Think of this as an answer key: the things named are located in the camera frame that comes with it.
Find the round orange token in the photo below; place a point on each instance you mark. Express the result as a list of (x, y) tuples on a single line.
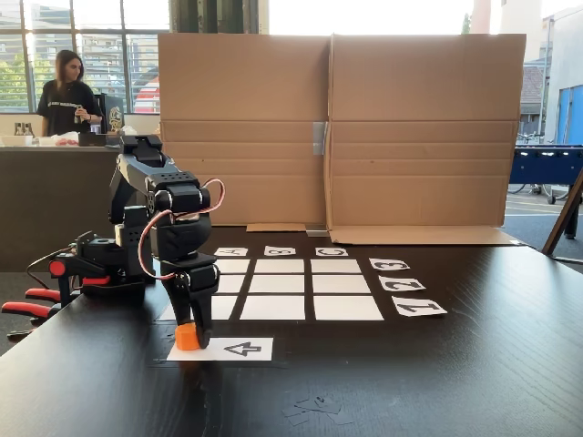
[(186, 338)]

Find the white nine-square grid sheet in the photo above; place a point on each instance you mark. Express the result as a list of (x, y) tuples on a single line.
[(296, 291)]

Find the letter A paper sheet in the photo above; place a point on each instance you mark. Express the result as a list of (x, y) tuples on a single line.
[(231, 251)]

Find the white arrow paper sheet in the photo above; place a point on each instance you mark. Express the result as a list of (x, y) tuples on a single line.
[(246, 349)]

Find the letter B paper sheet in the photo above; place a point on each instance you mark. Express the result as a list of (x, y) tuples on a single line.
[(279, 251)]

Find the black mini fridge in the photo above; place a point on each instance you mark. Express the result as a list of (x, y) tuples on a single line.
[(114, 116)]

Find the letter C paper sheet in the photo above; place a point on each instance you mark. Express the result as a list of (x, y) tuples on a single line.
[(331, 251)]

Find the white plastic bag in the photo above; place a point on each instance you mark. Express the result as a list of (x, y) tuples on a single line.
[(64, 139)]

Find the dark counter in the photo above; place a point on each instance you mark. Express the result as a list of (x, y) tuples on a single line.
[(27, 205)]

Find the narrower brown cardboard panel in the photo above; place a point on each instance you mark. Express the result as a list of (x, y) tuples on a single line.
[(241, 91)]

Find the silver tape strip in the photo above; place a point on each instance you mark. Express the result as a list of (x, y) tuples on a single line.
[(320, 139)]

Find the person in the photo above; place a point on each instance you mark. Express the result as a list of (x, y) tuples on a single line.
[(61, 107)]

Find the number 3 paper sheet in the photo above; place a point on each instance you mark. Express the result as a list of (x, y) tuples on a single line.
[(389, 264)]

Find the number 2 paper sheet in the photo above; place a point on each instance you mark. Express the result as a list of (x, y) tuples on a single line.
[(401, 283)]

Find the number 1 paper sheet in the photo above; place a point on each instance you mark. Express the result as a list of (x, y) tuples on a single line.
[(419, 306)]

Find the wider brown cardboard panel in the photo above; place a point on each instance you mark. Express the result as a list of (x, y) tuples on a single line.
[(423, 91)]

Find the blue foosball table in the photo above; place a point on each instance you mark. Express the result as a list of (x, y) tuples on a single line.
[(546, 168)]

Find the wooden easel leg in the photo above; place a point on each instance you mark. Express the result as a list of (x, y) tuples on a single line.
[(565, 218)]

